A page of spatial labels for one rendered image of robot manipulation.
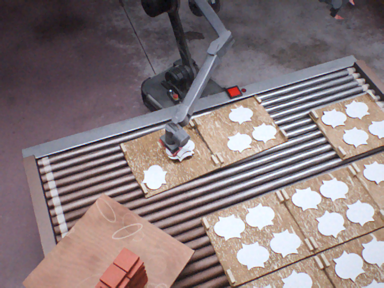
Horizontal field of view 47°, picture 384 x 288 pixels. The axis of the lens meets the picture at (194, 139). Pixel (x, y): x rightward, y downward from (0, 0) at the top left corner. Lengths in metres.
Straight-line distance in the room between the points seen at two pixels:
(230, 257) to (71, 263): 0.68
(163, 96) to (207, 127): 1.13
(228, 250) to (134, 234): 0.43
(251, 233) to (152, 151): 0.66
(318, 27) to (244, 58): 0.90
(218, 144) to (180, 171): 0.26
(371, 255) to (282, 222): 0.41
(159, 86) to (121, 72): 0.58
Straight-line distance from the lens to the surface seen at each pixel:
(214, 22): 2.27
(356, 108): 2.71
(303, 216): 2.21
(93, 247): 1.98
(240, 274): 2.04
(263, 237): 2.12
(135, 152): 2.33
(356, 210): 2.30
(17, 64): 4.32
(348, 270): 2.15
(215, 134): 2.40
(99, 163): 2.34
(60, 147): 2.43
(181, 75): 3.44
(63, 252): 2.00
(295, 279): 2.07
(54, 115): 3.81
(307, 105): 2.66
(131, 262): 1.66
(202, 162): 2.29
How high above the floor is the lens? 2.83
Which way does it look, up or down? 53 degrees down
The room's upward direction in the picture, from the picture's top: 4 degrees clockwise
